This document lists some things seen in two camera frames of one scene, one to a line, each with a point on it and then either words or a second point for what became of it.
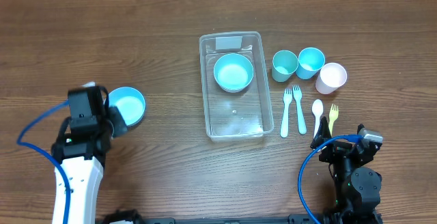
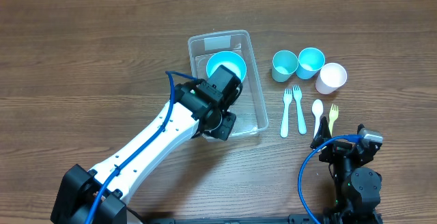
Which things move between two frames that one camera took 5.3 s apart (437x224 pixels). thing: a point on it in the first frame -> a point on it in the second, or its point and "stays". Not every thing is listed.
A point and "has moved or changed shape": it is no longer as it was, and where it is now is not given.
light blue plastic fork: [287, 96] stays
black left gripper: [120, 124] -> [226, 128]
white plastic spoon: [317, 109] stays
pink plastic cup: [331, 77] stays
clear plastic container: [237, 104] has moved or changed shape
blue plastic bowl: [130, 103] -> [231, 60]
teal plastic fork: [297, 92] stays
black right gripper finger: [323, 133] stays
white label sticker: [228, 42] -> [217, 42]
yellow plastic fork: [333, 115] stays
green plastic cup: [284, 63] stays
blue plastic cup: [311, 60] stays
